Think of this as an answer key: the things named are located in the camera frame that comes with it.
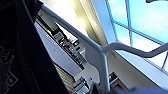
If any white office cabinet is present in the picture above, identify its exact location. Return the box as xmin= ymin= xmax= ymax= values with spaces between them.
xmin=34 ymin=21 xmax=101 ymax=88

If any long ceiling light strip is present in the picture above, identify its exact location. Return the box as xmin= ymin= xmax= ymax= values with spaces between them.
xmin=79 ymin=0 xmax=101 ymax=44

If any large framed window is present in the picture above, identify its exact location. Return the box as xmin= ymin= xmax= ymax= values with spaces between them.
xmin=105 ymin=0 xmax=168 ymax=73

